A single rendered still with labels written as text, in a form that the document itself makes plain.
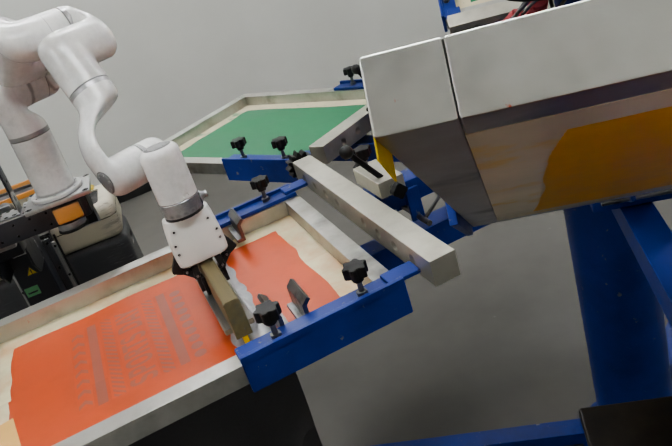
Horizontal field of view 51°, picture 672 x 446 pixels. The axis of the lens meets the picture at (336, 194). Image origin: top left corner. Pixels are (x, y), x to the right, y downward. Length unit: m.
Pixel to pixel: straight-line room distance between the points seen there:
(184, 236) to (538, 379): 1.48
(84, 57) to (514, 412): 1.66
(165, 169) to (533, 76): 1.03
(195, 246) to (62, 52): 0.43
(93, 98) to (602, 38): 1.16
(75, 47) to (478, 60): 1.17
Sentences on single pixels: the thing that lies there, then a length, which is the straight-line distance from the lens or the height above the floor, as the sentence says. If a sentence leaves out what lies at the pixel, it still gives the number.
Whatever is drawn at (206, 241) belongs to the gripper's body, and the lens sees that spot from 1.35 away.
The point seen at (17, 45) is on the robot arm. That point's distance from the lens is 1.51.
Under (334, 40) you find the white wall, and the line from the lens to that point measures 5.50.
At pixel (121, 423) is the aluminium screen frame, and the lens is 1.18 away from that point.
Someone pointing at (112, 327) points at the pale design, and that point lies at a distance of 1.53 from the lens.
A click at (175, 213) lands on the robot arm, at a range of 1.32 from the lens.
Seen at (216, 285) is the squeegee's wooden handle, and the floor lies 1.05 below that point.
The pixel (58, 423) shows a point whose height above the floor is 0.95.
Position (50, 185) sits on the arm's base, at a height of 1.17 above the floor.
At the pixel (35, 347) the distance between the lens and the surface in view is 1.61.
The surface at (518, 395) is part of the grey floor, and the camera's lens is 2.45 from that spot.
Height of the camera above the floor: 1.63
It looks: 23 degrees down
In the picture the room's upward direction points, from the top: 18 degrees counter-clockwise
